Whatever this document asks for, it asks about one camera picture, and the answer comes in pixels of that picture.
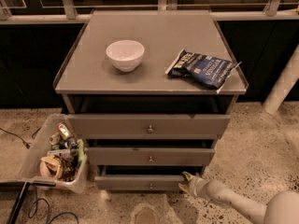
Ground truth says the grey bottom drawer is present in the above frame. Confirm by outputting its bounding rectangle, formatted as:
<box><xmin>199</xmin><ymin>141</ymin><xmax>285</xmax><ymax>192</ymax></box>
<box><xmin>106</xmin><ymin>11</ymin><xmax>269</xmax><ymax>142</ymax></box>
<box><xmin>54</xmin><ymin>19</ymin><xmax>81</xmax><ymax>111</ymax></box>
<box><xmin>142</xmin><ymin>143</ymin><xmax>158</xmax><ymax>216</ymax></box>
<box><xmin>94</xmin><ymin>165</ymin><xmax>202</xmax><ymax>191</ymax></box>

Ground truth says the metal window railing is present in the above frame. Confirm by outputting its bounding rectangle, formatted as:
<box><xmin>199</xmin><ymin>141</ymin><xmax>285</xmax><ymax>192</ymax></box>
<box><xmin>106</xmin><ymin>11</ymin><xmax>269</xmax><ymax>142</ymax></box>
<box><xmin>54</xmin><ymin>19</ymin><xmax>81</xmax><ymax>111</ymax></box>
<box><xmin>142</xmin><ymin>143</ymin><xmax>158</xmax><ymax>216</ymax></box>
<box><xmin>0</xmin><ymin>0</ymin><xmax>299</xmax><ymax>24</ymax></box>

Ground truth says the clear plastic bin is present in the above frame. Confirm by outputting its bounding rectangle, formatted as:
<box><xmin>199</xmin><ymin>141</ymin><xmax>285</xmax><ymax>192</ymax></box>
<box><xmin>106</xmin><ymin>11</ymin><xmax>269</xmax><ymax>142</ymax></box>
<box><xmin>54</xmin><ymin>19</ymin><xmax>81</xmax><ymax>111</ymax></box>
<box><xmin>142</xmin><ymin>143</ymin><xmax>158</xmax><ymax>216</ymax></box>
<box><xmin>17</xmin><ymin>114</ymin><xmax>88</xmax><ymax>193</ymax></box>

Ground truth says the grey top drawer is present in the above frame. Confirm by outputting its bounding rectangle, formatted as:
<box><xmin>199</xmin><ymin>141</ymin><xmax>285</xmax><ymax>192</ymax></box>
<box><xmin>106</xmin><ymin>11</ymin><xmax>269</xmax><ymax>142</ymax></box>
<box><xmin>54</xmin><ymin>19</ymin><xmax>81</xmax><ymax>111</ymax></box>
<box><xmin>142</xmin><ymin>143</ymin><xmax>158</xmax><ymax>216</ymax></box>
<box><xmin>67</xmin><ymin>114</ymin><xmax>230</xmax><ymax>140</ymax></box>

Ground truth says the gold drink can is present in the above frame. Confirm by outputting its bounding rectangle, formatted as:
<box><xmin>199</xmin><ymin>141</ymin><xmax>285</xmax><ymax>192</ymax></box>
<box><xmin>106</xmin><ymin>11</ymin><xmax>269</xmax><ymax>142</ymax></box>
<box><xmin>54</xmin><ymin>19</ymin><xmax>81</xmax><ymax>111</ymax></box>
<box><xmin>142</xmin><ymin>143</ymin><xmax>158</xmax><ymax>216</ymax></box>
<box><xmin>58</xmin><ymin>123</ymin><xmax>72</xmax><ymax>140</ymax></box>

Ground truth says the green packet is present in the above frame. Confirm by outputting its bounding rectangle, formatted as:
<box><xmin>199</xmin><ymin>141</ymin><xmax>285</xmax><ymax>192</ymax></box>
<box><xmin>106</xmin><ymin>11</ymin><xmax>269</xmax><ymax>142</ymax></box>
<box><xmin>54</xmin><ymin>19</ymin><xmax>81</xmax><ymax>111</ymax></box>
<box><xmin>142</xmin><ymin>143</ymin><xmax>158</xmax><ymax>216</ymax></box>
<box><xmin>77</xmin><ymin>139</ymin><xmax>85</xmax><ymax>168</ymax></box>

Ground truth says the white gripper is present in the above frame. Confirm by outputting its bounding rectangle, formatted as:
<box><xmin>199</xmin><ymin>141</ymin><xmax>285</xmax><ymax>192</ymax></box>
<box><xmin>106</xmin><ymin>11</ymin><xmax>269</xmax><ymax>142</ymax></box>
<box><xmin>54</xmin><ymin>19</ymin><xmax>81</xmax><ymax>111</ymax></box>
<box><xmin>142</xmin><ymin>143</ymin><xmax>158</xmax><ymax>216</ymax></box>
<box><xmin>178</xmin><ymin>171</ymin><xmax>208</xmax><ymax>199</ymax></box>

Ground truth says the black cable on floor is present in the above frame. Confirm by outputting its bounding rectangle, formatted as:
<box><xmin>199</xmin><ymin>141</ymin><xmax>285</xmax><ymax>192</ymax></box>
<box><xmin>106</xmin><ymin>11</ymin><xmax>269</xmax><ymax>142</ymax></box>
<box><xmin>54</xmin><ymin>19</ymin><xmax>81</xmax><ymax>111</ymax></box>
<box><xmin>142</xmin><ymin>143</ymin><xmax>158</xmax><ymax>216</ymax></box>
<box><xmin>0</xmin><ymin>126</ymin><xmax>42</xmax><ymax>149</ymax></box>

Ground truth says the white round container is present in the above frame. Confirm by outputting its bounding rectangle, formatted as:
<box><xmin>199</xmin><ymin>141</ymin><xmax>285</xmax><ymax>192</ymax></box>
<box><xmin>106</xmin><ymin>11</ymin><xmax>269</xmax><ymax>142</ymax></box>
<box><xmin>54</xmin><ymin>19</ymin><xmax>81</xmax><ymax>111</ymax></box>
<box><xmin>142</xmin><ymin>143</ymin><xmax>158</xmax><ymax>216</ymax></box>
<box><xmin>39</xmin><ymin>155</ymin><xmax>63</xmax><ymax>179</ymax></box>

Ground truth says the white pillar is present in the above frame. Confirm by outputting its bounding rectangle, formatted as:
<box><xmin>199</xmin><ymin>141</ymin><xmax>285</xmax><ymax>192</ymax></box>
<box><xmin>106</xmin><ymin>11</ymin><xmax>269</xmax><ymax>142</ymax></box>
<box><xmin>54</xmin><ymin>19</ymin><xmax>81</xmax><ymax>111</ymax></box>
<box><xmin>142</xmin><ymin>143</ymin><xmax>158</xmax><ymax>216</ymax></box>
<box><xmin>263</xmin><ymin>45</ymin><xmax>299</xmax><ymax>114</ymax></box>

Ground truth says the grey drawer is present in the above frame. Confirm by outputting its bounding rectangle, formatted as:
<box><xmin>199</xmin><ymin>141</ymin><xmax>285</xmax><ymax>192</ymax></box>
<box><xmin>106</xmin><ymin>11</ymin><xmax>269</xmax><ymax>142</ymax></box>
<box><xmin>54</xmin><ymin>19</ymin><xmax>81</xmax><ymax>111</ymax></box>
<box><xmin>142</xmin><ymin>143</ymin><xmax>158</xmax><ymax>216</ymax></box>
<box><xmin>94</xmin><ymin>165</ymin><xmax>202</xmax><ymax>191</ymax></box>
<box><xmin>67</xmin><ymin>114</ymin><xmax>230</xmax><ymax>140</ymax></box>
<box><xmin>86</xmin><ymin>147</ymin><xmax>215</xmax><ymax>166</ymax></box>

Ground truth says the black stand leg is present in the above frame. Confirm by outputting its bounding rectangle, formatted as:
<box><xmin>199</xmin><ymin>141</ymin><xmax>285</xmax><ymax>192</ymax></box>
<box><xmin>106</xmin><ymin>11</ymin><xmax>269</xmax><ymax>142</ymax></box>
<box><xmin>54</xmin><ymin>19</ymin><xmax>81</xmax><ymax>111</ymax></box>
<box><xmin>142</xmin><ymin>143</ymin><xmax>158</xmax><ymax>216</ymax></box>
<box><xmin>0</xmin><ymin>180</ymin><xmax>55</xmax><ymax>224</ymax></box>

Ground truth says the grey middle drawer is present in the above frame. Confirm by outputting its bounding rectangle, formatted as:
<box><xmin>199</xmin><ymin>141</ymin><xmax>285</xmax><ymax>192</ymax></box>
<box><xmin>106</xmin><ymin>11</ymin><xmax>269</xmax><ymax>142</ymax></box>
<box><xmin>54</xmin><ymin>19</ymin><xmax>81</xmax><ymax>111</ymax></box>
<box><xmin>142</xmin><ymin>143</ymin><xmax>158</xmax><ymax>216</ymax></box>
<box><xmin>86</xmin><ymin>147</ymin><xmax>215</xmax><ymax>166</ymax></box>

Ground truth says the white ceramic bowl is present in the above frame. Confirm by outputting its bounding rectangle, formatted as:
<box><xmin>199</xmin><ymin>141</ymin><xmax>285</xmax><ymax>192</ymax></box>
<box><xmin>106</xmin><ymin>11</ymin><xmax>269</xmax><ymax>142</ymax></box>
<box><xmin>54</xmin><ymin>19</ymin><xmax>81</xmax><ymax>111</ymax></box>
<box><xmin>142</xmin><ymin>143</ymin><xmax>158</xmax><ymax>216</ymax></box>
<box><xmin>106</xmin><ymin>40</ymin><xmax>145</xmax><ymax>72</ymax></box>

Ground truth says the blue chip bag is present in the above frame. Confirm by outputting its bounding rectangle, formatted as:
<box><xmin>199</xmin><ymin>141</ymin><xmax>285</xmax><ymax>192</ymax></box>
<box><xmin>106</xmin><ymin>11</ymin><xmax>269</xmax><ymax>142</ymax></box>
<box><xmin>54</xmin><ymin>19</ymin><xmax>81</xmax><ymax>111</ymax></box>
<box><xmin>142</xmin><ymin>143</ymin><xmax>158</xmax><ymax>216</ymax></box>
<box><xmin>165</xmin><ymin>49</ymin><xmax>239</xmax><ymax>93</ymax></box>

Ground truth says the blue cable on floor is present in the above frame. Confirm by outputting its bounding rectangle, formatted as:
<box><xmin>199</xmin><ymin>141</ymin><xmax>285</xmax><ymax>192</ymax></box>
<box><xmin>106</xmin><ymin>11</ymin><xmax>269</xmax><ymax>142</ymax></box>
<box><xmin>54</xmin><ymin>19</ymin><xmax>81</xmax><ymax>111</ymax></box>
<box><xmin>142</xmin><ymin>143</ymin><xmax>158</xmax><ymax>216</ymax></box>
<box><xmin>27</xmin><ymin>185</ymin><xmax>79</xmax><ymax>224</ymax></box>

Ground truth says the grey wooden drawer cabinet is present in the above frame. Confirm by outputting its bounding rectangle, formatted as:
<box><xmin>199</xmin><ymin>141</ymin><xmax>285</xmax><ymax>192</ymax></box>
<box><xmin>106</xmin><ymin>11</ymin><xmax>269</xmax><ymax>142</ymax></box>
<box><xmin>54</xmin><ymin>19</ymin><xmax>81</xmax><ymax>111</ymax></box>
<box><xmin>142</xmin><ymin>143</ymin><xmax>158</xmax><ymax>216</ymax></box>
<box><xmin>52</xmin><ymin>9</ymin><xmax>249</xmax><ymax>185</ymax></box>

